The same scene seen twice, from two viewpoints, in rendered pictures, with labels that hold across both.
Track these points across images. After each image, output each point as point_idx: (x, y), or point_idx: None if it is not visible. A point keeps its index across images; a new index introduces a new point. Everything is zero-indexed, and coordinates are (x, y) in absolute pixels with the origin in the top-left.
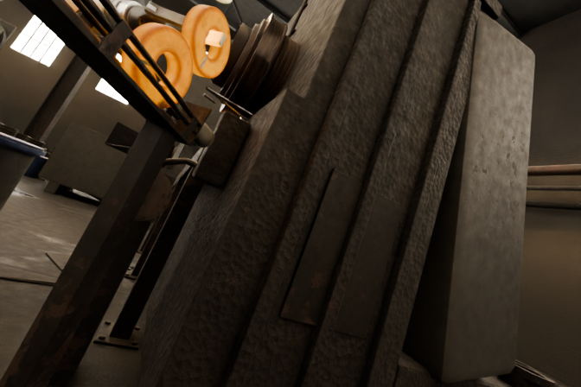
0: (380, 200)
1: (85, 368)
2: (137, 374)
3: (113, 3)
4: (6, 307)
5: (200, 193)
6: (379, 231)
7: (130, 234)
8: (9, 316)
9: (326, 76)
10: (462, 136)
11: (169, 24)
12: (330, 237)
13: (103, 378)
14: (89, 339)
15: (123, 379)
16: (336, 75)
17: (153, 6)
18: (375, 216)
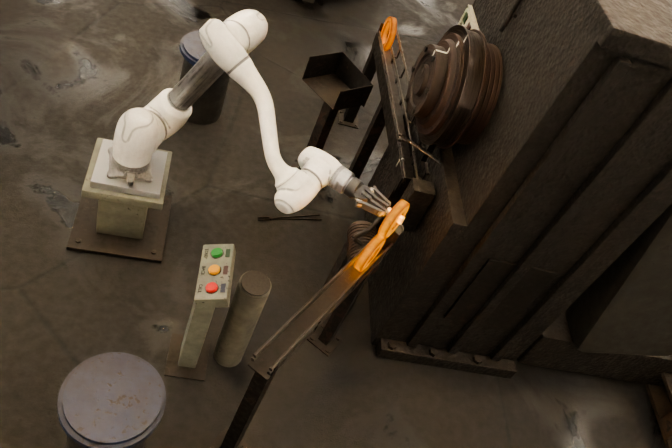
0: (532, 272)
1: None
2: (368, 302)
3: (334, 183)
4: (290, 251)
5: None
6: (528, 286)
7: None
8: (295, 259)
9: (488, 210)
10: (663, 220)
11: (369, 203)
12: (483, 290)
13: (352, 305)
14: None
15: (362, 306)
16: (499, 208)
17: (359, 204)
18: (526, 279)
